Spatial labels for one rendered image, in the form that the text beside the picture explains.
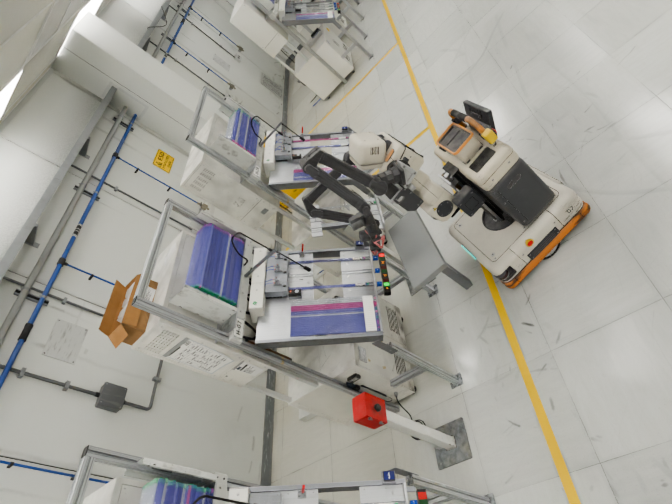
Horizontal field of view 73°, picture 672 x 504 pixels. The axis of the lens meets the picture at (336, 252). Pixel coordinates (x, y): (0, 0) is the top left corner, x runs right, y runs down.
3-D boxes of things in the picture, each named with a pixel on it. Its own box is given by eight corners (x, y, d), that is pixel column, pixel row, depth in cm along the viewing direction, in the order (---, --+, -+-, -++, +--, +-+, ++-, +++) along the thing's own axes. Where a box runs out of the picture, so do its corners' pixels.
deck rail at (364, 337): (382, 338, 260) (383, 332, 255) (383, 341, 258) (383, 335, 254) (256, 346, 259) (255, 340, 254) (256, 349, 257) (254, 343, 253)
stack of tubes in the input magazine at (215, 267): (245, 240, 289) (207, 220, 275) (237, 305, 253) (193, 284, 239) (233, 251, 295) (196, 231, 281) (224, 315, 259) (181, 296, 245)
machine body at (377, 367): (405, 310, 355) (347, 277, 324) (421, 394, 306) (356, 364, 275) (346, 347, 388) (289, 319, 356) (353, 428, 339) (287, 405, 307)
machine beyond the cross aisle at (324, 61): (369, 31, 693) (268, -71, 595) (375, 53, 635) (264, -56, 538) (310, 95, 760) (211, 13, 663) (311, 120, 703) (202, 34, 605)
